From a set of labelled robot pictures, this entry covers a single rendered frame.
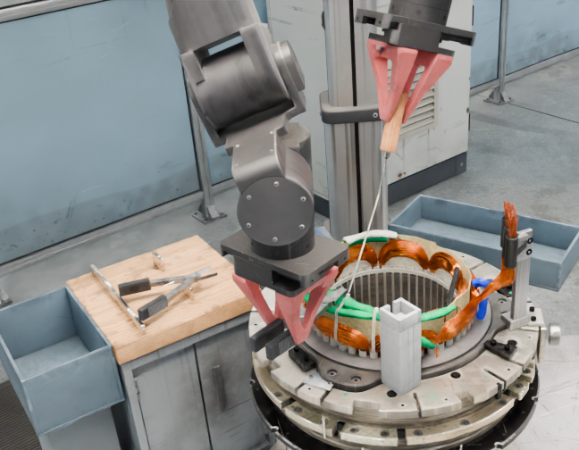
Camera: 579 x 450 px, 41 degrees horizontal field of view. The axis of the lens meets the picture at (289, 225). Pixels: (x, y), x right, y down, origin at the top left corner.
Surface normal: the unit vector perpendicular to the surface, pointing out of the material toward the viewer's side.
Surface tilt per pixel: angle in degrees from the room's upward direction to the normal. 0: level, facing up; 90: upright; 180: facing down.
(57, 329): 90
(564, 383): 0
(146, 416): 90
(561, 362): 0
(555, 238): 90
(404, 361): 90
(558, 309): 0
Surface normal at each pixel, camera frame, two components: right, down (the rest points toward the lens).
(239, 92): -0.02, 0.43
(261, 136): -0.39, -0.77
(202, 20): -0.11, 0.24
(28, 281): -0.07, -0.88
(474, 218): -0.55, 0.44
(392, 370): -0.81, 0.33
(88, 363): 0.54, 0.36
